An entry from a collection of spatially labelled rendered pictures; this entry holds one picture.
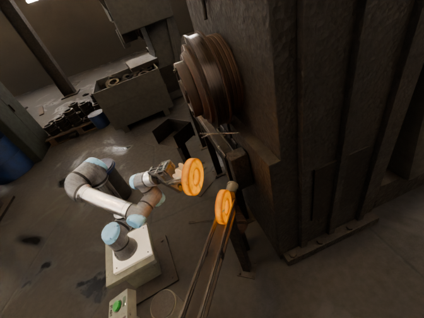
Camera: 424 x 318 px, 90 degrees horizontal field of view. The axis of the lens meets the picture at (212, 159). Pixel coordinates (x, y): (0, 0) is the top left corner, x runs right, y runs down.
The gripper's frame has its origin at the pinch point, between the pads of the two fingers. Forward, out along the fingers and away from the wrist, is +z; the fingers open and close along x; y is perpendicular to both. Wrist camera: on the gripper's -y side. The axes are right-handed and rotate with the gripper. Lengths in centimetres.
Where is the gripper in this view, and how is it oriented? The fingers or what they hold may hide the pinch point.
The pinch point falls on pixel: (191, 173)
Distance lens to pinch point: 89.6
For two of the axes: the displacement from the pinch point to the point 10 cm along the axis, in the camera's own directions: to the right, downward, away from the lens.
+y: -4.9, -7.1, -5.0
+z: 8.3, -2.0, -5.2
